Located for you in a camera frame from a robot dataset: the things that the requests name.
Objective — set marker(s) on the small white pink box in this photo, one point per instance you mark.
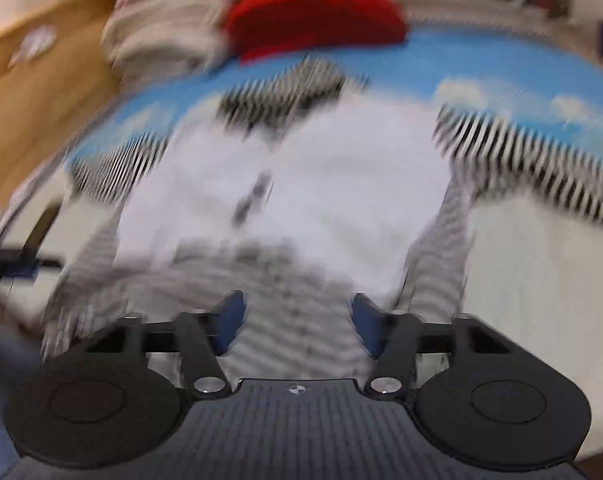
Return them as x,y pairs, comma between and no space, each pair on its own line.
33,45

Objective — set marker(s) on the red folded blanket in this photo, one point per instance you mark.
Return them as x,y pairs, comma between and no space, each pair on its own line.
311,15

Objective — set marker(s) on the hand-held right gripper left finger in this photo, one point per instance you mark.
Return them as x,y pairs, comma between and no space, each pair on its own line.
231,317

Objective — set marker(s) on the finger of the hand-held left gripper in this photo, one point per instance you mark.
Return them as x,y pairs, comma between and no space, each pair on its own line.
16,260

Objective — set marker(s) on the white black striped sweater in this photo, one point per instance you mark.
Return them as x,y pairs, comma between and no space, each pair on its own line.
331,185

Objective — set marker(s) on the beige folded blanket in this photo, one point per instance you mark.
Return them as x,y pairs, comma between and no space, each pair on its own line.
166,35

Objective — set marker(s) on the blue cream patterned bedspread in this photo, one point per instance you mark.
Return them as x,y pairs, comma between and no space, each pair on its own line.
531,285

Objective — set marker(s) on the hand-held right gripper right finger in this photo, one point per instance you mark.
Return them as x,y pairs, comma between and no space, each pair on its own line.
364,320

